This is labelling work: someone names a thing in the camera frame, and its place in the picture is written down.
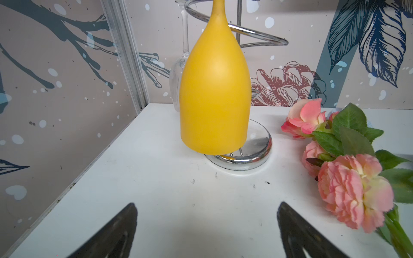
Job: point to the chrome wine glass rack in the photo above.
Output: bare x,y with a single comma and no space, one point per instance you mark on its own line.
257,147

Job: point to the clear upside-down wine glass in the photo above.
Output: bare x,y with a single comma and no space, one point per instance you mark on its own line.
177,68

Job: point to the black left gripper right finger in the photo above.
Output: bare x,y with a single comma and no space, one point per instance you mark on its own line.
300,239

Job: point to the yellow upside-down wine glass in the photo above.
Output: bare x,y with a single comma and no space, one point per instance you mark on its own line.
215,92

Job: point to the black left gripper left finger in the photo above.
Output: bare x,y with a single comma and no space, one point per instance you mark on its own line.
114,239

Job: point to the pink artificial flower bouquet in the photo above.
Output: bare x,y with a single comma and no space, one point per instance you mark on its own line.
360,186

